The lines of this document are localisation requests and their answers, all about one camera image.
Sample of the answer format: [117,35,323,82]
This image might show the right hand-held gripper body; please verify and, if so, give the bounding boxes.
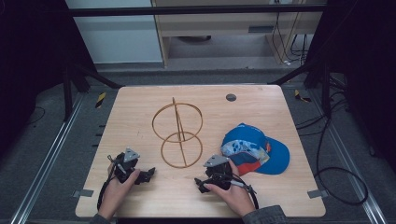
[203,154,233,191]

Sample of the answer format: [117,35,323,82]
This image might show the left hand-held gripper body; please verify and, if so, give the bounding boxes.
[107,147,144,185]

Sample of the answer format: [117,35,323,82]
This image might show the person's right hand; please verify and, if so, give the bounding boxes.
[203,159,257,218]

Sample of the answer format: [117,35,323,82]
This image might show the person's left hand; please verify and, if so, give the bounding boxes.
[97,161,142,220]

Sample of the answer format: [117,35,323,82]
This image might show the blue patterned baseball cap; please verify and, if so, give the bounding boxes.
[219,122,291,176]

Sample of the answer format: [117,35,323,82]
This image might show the grey tape strip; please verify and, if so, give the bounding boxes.
[72,189,94,199]
[306,189,330,200]

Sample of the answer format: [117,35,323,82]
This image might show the yellow black hazard tape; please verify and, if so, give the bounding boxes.
[94,91,107,109]
[293,89,313,104]

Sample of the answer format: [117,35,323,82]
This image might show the black metal stand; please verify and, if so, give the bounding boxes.
[61,60,124,123]
[268,59,332,119]

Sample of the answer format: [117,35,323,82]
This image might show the white cabinet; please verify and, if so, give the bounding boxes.
[64,0,164,65]

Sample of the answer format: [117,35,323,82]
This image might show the left hand-held gripper cable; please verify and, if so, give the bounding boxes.
[96,154,123,212]

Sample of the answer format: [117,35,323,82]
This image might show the hand-held gripper cable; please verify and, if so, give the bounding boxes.
[224,174,260,210]
[96,154,123,212]

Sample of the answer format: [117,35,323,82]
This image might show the right hand-held gripper cable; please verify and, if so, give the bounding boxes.
[224,174,260,210]

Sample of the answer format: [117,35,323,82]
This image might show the wooden ring hat stand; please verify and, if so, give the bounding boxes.
[151,96,205,170]

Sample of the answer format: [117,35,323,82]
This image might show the aluminium floor rail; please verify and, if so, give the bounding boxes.
[8,92,86,224]
[307,90,389,224]

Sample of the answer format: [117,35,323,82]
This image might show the black floor cable loop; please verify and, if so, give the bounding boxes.
[294,92,370,206]

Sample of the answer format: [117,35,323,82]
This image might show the hanging black desk cables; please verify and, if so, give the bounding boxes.
[271,0,310,67]

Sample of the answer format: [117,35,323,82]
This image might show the black horizontal frame bar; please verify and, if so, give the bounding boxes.
[67,3,329,19]

